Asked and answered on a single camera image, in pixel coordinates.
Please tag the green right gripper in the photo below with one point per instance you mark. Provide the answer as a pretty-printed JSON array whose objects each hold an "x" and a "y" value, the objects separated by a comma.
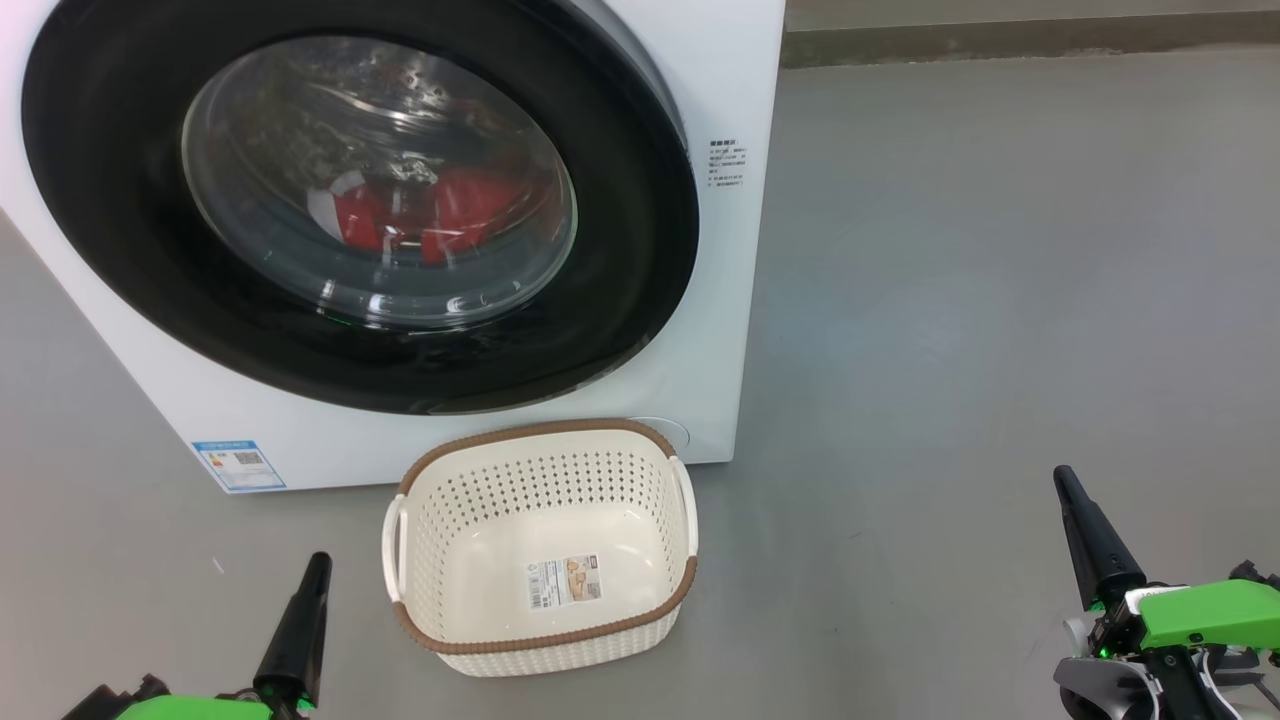
[{"x": 1210, "y": 612}]

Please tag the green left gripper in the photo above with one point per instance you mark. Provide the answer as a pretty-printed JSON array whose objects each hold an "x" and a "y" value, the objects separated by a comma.
[{"x": 200, "y": 710}]

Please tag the red and white garment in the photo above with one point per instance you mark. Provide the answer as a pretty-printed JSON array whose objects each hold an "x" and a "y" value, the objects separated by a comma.
[{"x": 470, "y": 205}]

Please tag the black round glass washer door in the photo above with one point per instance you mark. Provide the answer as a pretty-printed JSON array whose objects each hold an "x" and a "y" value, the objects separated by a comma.
[{"x": 120, "y": 200}]

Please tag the printed product label sticker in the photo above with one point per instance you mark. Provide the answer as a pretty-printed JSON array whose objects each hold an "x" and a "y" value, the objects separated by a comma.
[{"x": 565, "y": 583}]

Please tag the cream laundry basket brown rim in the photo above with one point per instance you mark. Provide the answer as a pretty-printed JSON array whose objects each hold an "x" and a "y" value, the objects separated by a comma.
[{"x": 600, "y": 640}]

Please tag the white front-load washing machine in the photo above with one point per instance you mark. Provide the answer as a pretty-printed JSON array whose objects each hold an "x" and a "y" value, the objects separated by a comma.
[{"x": 720, "y": 300}]

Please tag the stainless steel washing machine drum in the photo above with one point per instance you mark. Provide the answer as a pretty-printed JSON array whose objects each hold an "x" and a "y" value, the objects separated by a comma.
[{"x": 330, "y": 110}]

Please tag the round white filter cover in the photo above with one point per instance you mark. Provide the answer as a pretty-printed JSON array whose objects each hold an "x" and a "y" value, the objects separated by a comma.
[{"x": 678, "y": 432}]

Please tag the small printed text label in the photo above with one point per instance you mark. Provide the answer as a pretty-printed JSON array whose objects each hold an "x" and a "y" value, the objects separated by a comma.
[{"x": 727, "y": 165}]

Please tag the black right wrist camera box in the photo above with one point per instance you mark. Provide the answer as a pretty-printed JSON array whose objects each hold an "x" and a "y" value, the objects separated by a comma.
[{"x": 1255, "y": 575}]

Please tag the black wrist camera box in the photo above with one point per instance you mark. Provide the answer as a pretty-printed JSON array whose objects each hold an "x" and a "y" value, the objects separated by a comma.
[
  {"x": 1255, "y": 575},
  {"x": 110, "y": 705}
]

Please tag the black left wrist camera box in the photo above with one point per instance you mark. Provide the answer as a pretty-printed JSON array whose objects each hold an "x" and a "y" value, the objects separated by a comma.
[{"x": 110, "y": 705}]

